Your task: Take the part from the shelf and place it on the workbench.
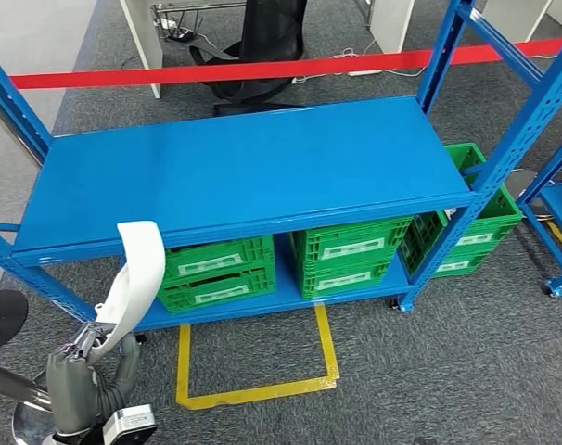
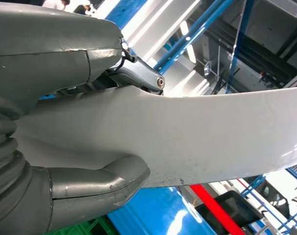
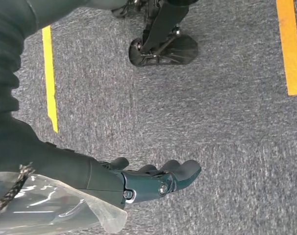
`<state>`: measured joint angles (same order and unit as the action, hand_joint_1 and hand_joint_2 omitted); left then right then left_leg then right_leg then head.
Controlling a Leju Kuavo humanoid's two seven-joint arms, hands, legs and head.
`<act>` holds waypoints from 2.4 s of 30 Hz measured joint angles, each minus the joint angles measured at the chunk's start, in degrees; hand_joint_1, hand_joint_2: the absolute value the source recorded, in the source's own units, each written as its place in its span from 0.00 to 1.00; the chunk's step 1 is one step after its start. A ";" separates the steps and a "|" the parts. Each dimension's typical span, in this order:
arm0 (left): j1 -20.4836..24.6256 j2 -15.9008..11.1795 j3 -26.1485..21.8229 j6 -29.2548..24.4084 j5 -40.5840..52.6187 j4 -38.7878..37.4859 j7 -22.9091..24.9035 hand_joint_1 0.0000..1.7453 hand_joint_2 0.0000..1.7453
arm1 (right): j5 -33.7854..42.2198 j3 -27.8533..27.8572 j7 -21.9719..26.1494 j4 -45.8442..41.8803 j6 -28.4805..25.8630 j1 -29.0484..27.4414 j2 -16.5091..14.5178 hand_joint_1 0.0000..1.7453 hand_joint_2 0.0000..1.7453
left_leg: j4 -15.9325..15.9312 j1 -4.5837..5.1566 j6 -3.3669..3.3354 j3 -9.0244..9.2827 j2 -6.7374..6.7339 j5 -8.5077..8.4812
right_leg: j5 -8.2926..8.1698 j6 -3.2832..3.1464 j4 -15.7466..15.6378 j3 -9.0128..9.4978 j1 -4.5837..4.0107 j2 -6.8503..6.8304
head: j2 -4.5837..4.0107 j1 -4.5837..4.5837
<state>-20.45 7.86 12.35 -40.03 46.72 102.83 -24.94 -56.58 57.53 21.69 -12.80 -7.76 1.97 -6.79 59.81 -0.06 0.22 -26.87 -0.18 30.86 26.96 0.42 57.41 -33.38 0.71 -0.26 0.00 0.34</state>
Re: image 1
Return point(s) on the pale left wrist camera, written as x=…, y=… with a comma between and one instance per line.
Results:
x=130, y=420

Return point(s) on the red barrier belt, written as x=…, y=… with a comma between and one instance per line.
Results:
x=262, y=69

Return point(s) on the white desk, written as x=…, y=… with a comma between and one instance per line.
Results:
x=392, y=24
x=144, y=37

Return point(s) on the white desk panel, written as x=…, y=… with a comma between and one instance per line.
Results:
x=512, y=15

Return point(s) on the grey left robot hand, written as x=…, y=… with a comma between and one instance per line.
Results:
x=70, y=393

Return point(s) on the white curved plastic part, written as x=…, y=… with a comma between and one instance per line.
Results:
x=139, y=276

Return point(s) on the black office chair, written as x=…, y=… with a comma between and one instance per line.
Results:
x=271, y=31

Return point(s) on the black round disc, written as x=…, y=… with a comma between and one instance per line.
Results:
x=5, y=319

